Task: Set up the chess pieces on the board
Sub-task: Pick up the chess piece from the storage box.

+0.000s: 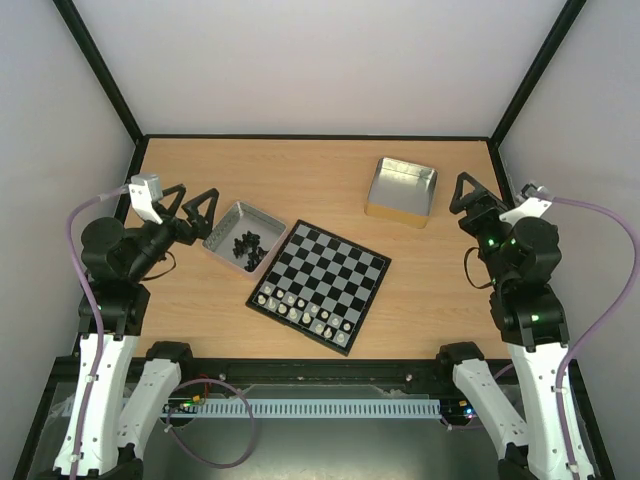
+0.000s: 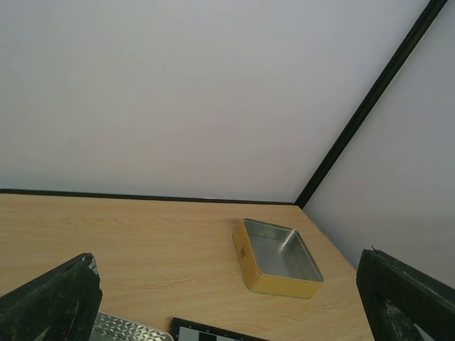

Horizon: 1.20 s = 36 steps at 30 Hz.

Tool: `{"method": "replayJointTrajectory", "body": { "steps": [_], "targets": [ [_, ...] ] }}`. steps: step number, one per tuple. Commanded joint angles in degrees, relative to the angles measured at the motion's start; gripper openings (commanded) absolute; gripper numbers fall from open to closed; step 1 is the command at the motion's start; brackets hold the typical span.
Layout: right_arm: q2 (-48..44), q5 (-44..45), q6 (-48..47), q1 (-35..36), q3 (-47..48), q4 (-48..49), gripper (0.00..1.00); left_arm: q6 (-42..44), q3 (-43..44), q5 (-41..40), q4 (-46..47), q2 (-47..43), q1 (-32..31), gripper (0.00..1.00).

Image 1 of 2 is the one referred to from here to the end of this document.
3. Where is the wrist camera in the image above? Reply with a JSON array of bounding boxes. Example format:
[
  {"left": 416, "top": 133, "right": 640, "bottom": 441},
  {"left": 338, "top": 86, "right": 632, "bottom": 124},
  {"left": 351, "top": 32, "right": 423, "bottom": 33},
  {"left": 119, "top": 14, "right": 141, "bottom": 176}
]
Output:
[
  {"left": 129, "top": 174, "right": 164, "bottom": 224},
  {"left": 499, "top": 182, "right": 554, "bottom": 225}
]

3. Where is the silver tin with pieces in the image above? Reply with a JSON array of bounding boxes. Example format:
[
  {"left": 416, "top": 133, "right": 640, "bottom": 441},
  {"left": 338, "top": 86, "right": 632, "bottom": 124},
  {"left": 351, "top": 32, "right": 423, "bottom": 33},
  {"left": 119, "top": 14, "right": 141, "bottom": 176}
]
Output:
[{"left": 202, "top": 201, "right": 288, "bottom": 279}]

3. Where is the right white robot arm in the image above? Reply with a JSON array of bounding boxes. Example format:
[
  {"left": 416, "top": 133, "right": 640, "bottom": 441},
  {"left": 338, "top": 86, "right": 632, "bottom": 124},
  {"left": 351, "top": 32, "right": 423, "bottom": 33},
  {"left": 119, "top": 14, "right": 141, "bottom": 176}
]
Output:
[{"left": 436, "top": 172, "right": 597, "bottom": 479}]

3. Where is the pile of black chess pieces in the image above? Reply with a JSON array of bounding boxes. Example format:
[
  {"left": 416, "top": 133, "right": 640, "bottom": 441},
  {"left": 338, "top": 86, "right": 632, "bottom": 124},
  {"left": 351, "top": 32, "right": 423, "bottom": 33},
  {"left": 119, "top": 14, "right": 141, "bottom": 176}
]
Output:
[{"left": 232, "top": 231, "right": 269, "bottom": 272}]

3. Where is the empty gold silver tin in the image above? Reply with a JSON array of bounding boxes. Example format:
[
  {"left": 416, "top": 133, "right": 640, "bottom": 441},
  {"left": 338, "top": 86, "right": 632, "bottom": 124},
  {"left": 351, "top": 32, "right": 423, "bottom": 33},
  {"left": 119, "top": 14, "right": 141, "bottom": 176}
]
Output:
[{"left": 364, "top": 157, "right": 438, "bottom": 229}]

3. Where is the light blue cable duct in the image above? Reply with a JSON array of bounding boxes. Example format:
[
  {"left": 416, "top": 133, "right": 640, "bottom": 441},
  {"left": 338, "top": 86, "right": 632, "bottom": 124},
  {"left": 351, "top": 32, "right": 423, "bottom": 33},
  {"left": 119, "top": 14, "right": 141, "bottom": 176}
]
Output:
[{"left": 171, "top": 399, "right": 441, "bottom": 420}]

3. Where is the black silver chess board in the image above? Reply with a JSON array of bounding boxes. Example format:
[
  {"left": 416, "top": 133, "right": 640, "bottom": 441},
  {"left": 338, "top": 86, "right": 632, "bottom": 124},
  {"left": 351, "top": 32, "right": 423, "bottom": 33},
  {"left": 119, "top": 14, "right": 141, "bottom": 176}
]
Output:
[{"left": 246, "top": 219, "right": 391, "bottom": 356}]

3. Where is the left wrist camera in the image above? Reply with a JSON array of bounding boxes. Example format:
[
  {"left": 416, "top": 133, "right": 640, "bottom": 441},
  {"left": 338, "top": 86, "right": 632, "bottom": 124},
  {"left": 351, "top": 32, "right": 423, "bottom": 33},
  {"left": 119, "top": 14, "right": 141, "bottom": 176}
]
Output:
[{"left": 129, "top": 174, "right": 164, "bottom": 224}]

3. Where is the black frame rail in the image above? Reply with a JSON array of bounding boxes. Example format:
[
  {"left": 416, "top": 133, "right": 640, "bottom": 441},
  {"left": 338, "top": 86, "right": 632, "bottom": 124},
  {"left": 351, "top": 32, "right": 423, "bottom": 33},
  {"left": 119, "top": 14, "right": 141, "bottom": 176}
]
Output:
[{"left": 49, "top": 355, "right": 581, "bottom": 396}]

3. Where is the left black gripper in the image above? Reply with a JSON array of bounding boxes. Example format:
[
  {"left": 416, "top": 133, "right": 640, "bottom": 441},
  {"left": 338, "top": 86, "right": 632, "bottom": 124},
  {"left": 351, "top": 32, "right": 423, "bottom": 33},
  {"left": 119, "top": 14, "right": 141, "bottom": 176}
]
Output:
[{"left": 126, "top": 184, "right": 220, "bottom": 282}]

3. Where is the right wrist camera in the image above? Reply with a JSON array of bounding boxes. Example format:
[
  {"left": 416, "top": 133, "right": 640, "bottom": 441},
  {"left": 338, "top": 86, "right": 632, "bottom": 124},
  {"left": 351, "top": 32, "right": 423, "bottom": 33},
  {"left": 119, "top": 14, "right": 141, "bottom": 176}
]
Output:
[{"left": 499, "top": 182, "right": 554, "bottom": 225}]

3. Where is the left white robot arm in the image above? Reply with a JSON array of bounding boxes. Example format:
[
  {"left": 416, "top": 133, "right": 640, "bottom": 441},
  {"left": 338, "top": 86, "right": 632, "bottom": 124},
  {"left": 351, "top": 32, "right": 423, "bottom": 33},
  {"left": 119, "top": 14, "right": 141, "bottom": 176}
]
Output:
[{"left": 38, "top": 176, "right": 219, "bottom": 479}]

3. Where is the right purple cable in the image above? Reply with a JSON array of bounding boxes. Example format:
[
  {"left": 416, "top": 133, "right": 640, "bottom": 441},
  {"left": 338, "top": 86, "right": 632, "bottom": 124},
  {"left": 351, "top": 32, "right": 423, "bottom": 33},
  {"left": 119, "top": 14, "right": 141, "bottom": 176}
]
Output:
[{"left": 549, "top": 196, "right": 640, "bottom": 476}]

